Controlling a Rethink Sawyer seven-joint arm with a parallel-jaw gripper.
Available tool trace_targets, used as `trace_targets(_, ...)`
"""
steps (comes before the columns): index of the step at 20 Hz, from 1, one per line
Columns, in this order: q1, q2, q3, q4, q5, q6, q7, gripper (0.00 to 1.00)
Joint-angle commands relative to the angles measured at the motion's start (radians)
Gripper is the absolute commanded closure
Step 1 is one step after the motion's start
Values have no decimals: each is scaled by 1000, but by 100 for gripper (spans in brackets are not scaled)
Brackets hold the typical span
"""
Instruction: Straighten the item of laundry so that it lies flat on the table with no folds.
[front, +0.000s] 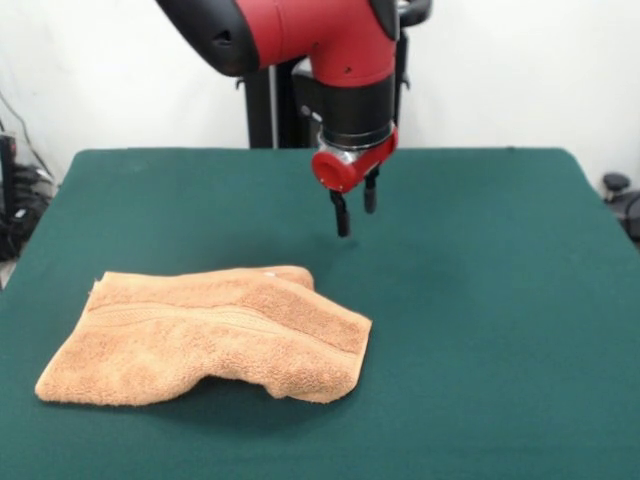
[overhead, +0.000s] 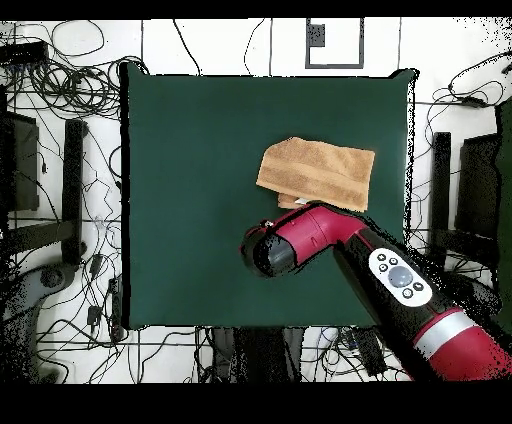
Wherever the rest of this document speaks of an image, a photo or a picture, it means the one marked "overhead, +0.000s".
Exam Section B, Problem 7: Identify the black switch box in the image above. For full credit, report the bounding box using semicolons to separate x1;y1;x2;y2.
0;40;50;67

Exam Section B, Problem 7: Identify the dark green cloth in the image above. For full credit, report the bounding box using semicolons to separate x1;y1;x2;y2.
491;97;512;333

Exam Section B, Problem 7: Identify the dark green tablecloth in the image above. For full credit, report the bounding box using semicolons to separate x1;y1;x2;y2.
119;63;419;331

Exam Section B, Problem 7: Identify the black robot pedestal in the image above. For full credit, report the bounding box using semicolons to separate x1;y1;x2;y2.
211;326;305;383

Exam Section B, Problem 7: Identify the orange terry towel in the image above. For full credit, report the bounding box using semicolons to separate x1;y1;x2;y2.
255;136;376;213

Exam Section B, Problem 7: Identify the dark office chair base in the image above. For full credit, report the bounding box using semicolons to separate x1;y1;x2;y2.
0;261;79;383

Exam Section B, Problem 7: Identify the black cable tangle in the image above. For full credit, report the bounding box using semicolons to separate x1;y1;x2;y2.
0;19;151;121

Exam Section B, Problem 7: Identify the dark rectangular panel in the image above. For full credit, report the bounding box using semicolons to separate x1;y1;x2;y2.
0;111;40;213
454;133;501;241

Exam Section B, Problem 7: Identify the grey square floor frame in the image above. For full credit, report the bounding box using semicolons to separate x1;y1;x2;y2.
305;17;366;70

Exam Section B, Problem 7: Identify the black metal stand frame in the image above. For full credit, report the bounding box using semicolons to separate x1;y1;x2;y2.
0;118;88;267
426;131;501;273

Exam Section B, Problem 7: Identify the black power strip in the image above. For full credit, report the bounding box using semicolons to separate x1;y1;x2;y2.
350;326;388;378
107;275;124;341

